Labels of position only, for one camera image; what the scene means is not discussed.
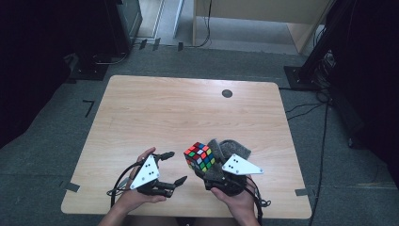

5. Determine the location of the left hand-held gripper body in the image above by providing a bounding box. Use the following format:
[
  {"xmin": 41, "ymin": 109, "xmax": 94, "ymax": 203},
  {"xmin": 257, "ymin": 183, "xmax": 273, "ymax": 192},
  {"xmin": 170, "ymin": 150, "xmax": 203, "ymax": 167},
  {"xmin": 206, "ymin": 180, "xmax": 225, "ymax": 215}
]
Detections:
[{"xmin": 129, "ymin": 153, "xmax": 177, "ymax": 199}]

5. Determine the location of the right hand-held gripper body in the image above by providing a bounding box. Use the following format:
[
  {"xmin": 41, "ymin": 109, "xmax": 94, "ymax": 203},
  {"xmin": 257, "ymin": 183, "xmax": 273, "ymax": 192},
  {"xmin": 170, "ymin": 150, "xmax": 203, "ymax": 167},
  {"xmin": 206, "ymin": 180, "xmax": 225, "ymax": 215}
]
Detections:
[{"xmin": 202, "ymin": 153, "xmax": 264, "ymax": 198}]

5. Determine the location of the multicoloured puzzle cube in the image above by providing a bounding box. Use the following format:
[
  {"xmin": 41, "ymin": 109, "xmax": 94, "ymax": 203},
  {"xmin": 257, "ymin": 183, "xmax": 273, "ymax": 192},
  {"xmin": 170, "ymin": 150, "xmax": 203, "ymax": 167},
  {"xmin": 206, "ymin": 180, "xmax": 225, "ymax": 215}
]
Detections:
[{"xmin": 183, "ymin": 141, "xmax": 216, "ymax": 173}]

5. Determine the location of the grey fuzzy cloth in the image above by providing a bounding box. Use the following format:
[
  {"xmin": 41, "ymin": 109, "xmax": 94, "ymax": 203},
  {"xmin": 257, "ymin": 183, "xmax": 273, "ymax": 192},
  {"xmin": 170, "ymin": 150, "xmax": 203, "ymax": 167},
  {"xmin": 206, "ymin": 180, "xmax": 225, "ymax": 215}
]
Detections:
[{"xmin": 205, "ymin": 138, "xmax": 252, "ymax": 183}]

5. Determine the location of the person's left hand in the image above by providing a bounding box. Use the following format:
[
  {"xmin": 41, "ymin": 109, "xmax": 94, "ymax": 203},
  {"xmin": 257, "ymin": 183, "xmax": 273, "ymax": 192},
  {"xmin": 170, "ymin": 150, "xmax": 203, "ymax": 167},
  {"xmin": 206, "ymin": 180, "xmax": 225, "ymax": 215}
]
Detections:
[{"xmin": 113, "ymin": 146, "xmax": 168, "ymax": 215}]

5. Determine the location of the person's right hand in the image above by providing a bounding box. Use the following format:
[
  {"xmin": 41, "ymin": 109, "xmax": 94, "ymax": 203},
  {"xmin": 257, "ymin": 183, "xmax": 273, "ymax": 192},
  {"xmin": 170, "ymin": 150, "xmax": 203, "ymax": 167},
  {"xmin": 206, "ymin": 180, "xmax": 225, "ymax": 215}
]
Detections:
[{"xmin": 210, "ymin": 175, "xmax": 260, "ymax": 224}]

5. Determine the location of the black stand base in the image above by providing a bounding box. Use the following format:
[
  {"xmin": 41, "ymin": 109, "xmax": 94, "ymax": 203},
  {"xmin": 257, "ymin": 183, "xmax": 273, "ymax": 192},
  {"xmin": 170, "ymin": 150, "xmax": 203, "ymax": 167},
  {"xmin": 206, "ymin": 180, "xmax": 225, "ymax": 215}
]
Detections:
[{"xmin": 67, "ymin": 53, "xmax": 110, "ymax": 82}]

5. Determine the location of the black metal stand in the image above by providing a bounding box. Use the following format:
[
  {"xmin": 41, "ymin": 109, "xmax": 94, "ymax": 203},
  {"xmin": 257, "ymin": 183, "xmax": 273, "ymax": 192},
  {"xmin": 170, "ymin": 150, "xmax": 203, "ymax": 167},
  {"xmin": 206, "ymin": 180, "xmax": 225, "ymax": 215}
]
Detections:
[{"xmin": 283, "ymin": 0, "xmax": 346, "ymax": 92}]

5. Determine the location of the black cabinet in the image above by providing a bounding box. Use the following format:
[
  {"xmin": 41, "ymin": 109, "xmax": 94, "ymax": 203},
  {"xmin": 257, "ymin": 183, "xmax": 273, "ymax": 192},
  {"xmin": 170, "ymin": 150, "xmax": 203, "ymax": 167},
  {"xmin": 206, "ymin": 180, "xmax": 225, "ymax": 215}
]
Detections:
[{"xmin": 104, "ymin": 0, "xmax": 144, "ymax": 57}]

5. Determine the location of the dark curtain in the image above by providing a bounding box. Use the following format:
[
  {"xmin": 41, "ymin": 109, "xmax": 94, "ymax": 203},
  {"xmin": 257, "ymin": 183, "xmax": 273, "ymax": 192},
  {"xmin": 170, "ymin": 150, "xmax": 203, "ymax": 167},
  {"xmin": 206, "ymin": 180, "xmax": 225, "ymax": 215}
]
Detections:
[
  {"xmin": 326, "ymin": 0, "xmax": 399, "ymax": 182},
  {"xmin": 0, "ymin": 0, "xmax": 117, "ymax": 149}
]

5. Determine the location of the light wooden desk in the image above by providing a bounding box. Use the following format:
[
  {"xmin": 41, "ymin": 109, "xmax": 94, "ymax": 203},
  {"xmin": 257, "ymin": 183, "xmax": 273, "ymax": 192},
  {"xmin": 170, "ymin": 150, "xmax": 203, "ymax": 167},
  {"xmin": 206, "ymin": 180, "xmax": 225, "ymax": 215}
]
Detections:
[{"xmin": 192, "ymin": 0, "xmax": 334, "ymax": 55}]

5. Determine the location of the left hand-held gripper cable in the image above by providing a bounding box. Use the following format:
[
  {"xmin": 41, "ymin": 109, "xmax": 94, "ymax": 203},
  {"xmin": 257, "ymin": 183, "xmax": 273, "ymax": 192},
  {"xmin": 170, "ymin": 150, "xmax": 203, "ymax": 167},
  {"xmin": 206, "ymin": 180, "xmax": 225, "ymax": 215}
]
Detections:
[{"xmin": 106, "ymin": 159, "xmax": 145, "ymax": 208}]

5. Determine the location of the hand-held gripper cable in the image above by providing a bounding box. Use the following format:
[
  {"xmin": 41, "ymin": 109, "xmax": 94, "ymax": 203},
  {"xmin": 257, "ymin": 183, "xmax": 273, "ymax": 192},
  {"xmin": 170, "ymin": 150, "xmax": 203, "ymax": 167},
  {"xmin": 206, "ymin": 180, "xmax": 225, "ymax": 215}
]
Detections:
[
  {"xmin": 106, "ymin": 159, "xmax": 145, "ymax": 208},
  {"xmin": 244, "ymin": 180, "xmax": 272, "ymax": 225}
]

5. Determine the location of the right hand-held gripper cable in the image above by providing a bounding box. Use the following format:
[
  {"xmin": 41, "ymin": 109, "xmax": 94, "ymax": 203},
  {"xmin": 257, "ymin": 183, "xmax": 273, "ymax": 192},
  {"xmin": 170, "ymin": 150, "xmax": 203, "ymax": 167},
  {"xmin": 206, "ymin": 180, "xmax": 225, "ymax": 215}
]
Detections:
[{"xmin": 244, "ymin": 180, "xmax": 272, "ymax": 225}]

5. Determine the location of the long black floor cable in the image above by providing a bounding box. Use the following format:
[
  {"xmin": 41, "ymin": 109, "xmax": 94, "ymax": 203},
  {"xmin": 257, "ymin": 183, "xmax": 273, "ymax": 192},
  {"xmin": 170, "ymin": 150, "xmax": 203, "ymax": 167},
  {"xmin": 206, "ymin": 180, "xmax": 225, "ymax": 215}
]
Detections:
[{"xmin": 309, "ymin": 102, "xmax": 329, "ymax": 218}]

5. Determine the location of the black looped cable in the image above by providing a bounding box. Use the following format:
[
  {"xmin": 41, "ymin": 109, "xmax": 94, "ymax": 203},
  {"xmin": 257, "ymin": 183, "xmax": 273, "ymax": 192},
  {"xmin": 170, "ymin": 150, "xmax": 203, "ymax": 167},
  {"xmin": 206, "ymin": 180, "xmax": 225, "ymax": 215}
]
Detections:
[{"xmin": 92, "ymin": 51, "xmax": 129, "ymax": 66}]

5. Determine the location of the black hanging cable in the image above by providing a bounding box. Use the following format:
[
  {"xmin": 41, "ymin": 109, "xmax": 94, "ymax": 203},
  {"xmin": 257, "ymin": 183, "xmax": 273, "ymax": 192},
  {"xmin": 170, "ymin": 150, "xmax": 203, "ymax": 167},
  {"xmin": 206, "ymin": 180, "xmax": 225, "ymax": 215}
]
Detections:
[{"xmin": 184, "ymin": 0, "xmax": 214, "ymax": 49}]

